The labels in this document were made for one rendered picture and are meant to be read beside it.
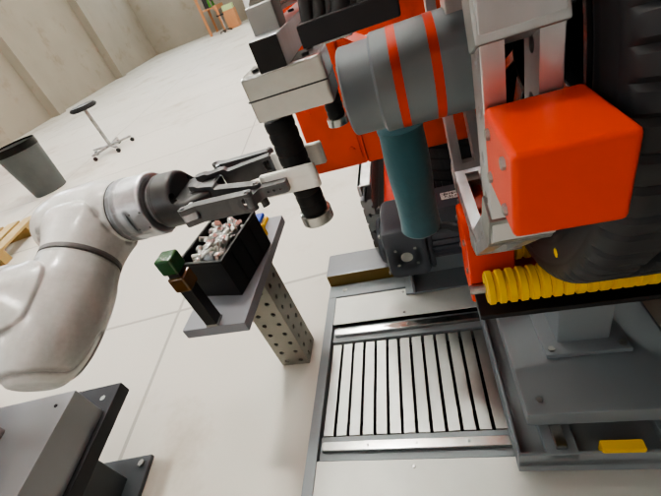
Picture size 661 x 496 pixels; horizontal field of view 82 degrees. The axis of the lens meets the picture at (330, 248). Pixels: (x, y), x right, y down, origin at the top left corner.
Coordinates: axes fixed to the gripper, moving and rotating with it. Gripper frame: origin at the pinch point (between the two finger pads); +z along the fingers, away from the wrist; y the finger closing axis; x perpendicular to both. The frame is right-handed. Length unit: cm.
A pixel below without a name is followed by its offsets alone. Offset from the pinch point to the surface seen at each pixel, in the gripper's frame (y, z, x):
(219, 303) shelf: -18, -39, -38
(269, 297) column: -30, -34, -50
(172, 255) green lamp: -12.1, -36.2, -17.2
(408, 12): -253, 24, -26
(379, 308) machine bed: -43, -7, -75
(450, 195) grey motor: -48, 20, -40
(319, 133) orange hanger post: -60, -11, -18
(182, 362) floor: -36, -87, -83
